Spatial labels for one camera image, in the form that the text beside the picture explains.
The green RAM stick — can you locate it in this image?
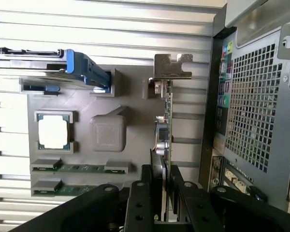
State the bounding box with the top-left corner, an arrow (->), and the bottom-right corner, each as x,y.
30,163 -> 131,174
33,184 -> 107,195

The grey printed parts rack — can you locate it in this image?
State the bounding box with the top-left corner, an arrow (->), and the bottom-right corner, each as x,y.
19,65 -> 208,198

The silver CPU chip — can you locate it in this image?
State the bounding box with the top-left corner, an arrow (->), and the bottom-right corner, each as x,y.
38,113 -> 71,149

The grey open PC case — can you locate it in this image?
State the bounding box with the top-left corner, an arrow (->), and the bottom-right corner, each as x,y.
198,0 -> 290,213

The disk drive with blue caddy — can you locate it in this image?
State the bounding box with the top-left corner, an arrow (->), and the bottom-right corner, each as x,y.
0,47 -> 112,94

